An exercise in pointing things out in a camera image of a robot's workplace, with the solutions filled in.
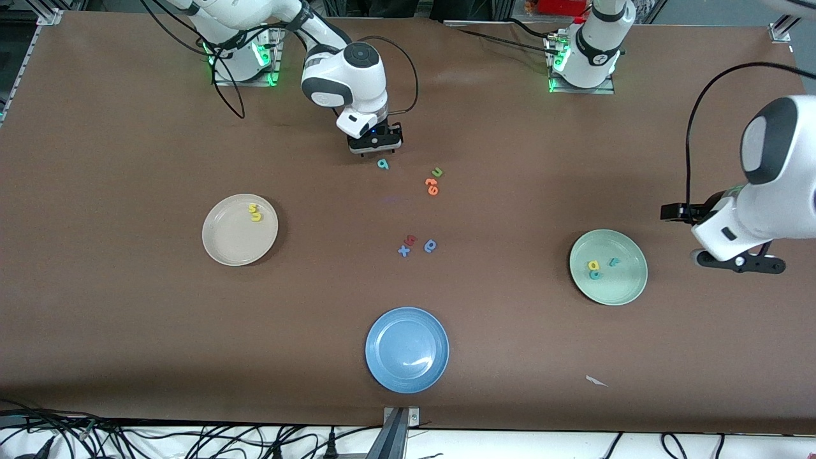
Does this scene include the pale green plate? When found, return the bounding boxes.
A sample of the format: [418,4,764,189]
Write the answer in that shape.
[569,229,649,307]

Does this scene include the beige brown plate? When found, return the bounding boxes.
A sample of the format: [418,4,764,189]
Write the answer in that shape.
[201,193,279,266]

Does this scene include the blue plate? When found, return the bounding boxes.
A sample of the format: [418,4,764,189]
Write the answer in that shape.
[365,307,450,395]

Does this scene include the red box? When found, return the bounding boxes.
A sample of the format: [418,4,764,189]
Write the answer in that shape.
[537,0,590,17]

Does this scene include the brown table cover mat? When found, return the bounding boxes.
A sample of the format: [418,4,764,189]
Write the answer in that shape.
[0,11,816,435]

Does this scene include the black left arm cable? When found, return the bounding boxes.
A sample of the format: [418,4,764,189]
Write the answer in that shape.
[685,61,816,206]

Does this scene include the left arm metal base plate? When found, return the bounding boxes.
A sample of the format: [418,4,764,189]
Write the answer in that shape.
[547,31,616,96]

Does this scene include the black base cable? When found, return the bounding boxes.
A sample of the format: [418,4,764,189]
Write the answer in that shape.
[456,28,554,52]
[507,18,562,39]

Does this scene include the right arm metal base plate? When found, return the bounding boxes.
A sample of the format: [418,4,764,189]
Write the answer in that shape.
[212,25,284,87]

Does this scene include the aluminium frame profile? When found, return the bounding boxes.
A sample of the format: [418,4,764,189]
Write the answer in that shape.
[768,0,816,44]
[0,9,64,125]

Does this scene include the aluminium table edge bracket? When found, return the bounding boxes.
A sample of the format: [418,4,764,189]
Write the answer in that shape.
[382,406,421,459]

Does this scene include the black cable tangle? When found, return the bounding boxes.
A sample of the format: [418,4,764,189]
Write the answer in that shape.
[0,398,383,459]

